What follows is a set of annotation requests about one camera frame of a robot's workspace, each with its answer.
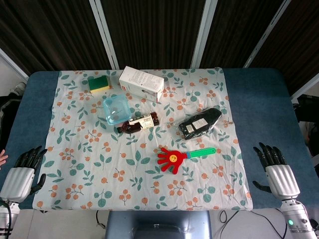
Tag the white cardboard product box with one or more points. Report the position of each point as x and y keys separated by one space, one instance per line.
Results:
x=142 y=83

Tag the green yellow scrub sponge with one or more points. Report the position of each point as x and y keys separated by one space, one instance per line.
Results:
x=99 y=84

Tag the brown labelled bottle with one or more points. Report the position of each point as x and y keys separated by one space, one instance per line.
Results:
x=139 y=123

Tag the white partition post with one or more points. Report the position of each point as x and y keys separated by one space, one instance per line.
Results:
x=12 y=64
x=306 y=85
x=200 y=32
x=268 y=32
x=103 y=32

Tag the black equipment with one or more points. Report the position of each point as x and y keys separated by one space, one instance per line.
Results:
x=309 y=109

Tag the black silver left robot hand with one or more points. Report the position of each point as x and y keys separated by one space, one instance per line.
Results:
x=18 y=180

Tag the black item in plastic bag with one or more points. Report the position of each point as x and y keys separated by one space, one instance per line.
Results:
x=199 y=124

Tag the clear blue plastic container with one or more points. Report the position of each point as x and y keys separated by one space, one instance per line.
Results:
x=115 y=109

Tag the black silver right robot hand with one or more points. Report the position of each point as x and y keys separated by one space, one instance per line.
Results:
x=282 y=180

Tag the grey blue robot torso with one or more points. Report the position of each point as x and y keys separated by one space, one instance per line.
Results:
x=159 y=224

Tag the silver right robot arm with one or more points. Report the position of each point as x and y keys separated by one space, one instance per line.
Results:
x=296 y=219

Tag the black bag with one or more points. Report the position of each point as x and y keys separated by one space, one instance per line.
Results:
x=6 y=117

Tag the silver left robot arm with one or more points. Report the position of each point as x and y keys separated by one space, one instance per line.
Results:
x=5 y=216

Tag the floral print tablecloth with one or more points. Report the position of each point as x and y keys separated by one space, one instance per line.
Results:
x=99 y=169

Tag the person's bare hand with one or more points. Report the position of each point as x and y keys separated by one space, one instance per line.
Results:
x=2 y=159

